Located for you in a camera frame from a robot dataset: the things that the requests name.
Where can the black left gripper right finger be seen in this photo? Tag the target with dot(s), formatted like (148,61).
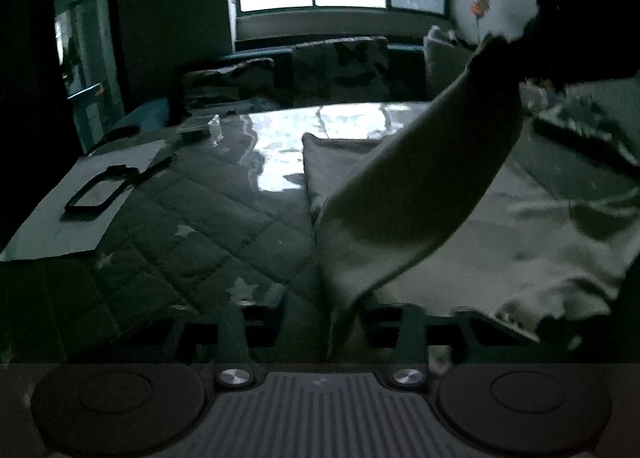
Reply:
(428,343)

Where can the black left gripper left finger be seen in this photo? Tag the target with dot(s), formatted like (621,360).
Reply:
(223,339)

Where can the beige cloth garment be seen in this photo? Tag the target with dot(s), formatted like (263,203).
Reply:
(440,215)

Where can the dark quilted star mat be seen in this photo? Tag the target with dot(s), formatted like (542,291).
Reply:
(221,223)

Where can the white paper sheet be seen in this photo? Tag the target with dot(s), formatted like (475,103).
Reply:
(46,234)

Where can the small clear plastic box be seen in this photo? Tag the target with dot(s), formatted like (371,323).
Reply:
(199,128)

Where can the blue cushion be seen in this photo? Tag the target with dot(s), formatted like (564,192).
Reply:
(148,117)

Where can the flat camouflage cushion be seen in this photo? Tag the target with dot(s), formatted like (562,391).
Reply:
(246,80)

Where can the dark sofa bench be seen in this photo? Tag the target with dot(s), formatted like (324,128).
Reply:
(406,69)

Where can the light grey pillow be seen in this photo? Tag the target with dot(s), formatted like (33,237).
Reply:
(445,58)

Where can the crumpled patterned cloth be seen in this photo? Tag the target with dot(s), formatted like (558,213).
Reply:
(599,118)

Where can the colourful pinwheel toy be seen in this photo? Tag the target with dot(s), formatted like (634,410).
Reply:
(479,10)

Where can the black rectangular frame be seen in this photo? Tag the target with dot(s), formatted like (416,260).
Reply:
(96,196)

